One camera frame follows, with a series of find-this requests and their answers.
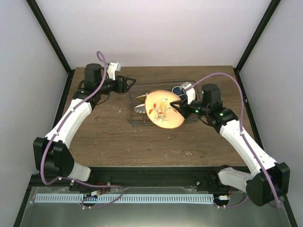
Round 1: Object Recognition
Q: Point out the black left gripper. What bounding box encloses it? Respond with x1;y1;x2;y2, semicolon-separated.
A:
97;74;135;95

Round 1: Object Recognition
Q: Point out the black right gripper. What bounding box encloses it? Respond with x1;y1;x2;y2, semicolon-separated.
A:
170;96;210;119

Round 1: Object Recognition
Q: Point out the round woven bamboo tray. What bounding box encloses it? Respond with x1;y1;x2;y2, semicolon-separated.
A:
135;93;148;101

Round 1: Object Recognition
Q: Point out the blue ceramic mug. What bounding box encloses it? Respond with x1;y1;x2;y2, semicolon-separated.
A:
171;86;184;97

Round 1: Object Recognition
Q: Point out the round wooden plate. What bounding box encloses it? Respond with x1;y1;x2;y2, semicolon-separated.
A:
144;90;185;129

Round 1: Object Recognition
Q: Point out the striped white blue plate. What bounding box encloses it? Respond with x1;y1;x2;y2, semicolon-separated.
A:
134;104;146;114

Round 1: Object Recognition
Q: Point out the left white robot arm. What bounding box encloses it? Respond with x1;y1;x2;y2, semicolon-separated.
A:
33;62;136;191

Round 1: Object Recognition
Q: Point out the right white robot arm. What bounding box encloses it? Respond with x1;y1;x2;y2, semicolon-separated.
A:
170;82;290;207

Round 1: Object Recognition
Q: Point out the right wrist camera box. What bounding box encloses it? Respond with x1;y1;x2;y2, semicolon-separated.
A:
180;82;196;105

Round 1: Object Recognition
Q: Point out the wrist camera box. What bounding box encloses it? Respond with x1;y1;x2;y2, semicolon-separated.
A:
107;62;121;80
180;82;196;105

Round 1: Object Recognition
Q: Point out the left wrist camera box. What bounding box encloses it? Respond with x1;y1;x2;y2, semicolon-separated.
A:
107;62;121;80

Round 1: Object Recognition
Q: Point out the grey wire dish rack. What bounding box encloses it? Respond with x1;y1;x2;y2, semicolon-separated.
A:
128;81;198;126

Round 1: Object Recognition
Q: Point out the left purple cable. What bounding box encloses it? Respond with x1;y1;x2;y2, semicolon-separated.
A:
40;50;124;210

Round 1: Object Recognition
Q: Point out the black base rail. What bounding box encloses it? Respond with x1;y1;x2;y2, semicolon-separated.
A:
30;165;237;192

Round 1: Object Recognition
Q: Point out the black left frame post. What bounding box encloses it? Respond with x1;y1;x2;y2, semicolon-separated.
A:
26;0;72;74

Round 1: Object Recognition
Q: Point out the black frame post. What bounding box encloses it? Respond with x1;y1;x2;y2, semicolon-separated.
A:
26;0;72;74
235;0;282;70

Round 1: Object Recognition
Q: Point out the black right frame post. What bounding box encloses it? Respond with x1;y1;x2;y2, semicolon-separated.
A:
235;0;282;70

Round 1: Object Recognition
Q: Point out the light blue slotted cable duct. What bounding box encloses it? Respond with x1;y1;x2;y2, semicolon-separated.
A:
34;193;214;204

